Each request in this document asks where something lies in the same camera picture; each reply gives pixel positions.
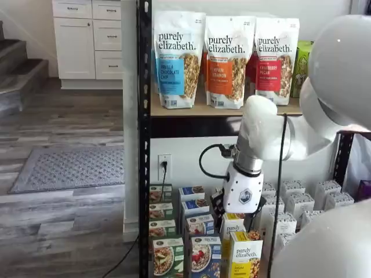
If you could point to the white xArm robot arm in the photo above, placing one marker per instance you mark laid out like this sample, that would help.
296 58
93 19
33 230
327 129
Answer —
258 124

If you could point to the grey patterned floor mat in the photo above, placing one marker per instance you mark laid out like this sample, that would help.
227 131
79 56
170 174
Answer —
69 171

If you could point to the purple package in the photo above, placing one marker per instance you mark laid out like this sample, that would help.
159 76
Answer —
365 189

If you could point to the white wall outlet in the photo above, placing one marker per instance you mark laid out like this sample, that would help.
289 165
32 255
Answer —
160 175

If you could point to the green Bobo's apple pie box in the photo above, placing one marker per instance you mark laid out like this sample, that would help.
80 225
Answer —
300 69

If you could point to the white patterned carton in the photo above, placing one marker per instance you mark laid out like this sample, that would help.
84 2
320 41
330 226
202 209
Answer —
327 191
311 217
285 224
287 240
301 204
271 205
269 189
339 201
293 188

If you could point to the yellow and white granola box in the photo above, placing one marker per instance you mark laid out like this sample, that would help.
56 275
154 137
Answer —
232 226
246 255

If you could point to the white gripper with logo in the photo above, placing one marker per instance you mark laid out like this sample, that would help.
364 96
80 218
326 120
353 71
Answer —
243 191

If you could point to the wooden shelf board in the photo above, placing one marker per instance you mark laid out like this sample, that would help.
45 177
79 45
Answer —
200 110

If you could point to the blue label granola bag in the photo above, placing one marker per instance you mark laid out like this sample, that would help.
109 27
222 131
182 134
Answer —
171 72

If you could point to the black metal shelf rack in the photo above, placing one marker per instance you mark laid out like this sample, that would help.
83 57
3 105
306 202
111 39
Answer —
144 116

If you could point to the grey carpeted stairs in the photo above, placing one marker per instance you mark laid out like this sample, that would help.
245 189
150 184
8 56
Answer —
17 63

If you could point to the green and white cereal box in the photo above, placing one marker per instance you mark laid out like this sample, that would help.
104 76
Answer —
159 192
168 260
162 228
160 211

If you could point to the white square pillar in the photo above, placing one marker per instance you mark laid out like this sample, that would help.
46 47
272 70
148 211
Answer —
130 116

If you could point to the white kitchen cabinet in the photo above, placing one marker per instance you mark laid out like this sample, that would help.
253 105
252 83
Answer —
75 46

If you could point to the blue and white cereal box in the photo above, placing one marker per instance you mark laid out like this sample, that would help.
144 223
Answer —
194 205
191 191
200 224
205 260

